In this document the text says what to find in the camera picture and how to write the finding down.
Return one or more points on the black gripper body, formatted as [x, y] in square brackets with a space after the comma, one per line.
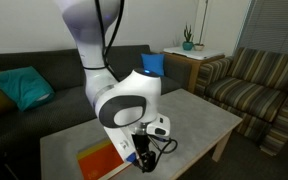
[140, 143]

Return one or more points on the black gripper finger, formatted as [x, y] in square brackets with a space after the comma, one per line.
[152, 160]
[144, 163]

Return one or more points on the red book with yellow spine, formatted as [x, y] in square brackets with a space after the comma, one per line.
[99, 163]

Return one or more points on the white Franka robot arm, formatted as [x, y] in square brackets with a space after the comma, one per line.
[127, 100]

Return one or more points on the wooden table leg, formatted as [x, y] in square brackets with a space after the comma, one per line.
[222, 146]

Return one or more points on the blue square pillow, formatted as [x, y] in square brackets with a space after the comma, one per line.
[153, 64]

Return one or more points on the wooden side table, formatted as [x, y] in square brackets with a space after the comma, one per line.
[194, 71]

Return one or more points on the teal pot with plant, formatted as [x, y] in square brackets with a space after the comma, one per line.
[187, 46]

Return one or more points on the dark grey fabric sofa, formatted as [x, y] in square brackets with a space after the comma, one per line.
[67, 63]

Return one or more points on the small white plant pot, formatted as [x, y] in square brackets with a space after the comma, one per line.
[199, 47]

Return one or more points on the striped armchair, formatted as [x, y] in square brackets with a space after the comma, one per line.
[247, 96]

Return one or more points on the teal pillow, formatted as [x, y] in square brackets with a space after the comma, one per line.
[20, 86]

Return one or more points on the thin floor lamp pole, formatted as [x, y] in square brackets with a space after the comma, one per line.
[203, 23]

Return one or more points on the grey window blinds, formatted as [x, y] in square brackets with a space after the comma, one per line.
[274, 23]

